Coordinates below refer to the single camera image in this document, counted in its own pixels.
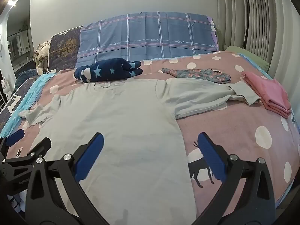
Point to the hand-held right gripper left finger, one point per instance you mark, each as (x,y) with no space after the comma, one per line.
(90,154)

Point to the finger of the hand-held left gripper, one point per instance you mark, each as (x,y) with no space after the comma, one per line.
(15,137)
(35,150)

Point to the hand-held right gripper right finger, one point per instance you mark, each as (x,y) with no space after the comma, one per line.
(211,155)

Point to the grey long-sleeve shirt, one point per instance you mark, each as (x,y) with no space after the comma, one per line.
(121,131)

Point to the beige clothes pile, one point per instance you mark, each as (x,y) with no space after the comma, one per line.
(42,54)

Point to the pink polka-dot bed blanket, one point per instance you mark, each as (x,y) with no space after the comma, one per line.
(234,131)

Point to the light blue cloth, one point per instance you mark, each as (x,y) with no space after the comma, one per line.
(23,98)

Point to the white cat figure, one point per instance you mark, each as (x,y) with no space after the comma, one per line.
(5,86)

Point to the floral folded garment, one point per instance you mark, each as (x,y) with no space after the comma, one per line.
(199,75)

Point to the navy star-print folded garment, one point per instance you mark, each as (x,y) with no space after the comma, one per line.
(105,71)

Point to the pink folded cloth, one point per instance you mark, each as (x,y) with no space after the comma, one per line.
(271,93)

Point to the dark tree-print pillow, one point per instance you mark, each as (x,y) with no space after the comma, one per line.
(63,49)

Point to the green pillow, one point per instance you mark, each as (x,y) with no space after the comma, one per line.
(248,56)

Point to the blue plaid blanket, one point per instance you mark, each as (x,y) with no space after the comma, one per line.
(150,35)

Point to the white pleated curtain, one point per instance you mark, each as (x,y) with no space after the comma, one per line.
(264,18)

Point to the black floor lamp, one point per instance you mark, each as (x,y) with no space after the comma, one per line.
(247,9)

